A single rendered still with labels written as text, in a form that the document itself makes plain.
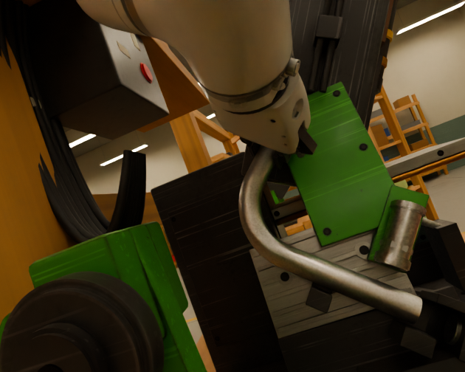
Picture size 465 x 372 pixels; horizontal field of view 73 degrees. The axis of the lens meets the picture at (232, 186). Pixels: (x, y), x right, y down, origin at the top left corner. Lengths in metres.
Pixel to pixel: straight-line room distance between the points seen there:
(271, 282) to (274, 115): 0.24
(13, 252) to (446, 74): 10.54
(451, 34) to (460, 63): 0.82
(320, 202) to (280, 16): 0.27
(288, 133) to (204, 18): 0.16
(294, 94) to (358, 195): 0.20
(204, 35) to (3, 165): 0.25
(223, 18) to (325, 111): 0.31
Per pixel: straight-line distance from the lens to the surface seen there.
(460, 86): 10.68
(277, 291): 0.45
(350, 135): 0.47
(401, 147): 3.46
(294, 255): 0.40
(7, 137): 0.40
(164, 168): 10.31
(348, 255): 0.45
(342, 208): 0.44
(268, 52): 0.23
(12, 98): 0.44
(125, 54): 0.50
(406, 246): 0.41
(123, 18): 0.25
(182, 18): 0.21
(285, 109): 0.29
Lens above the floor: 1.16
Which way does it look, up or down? 4 degrees up
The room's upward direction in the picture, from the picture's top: 21 degrees counter-clockwise
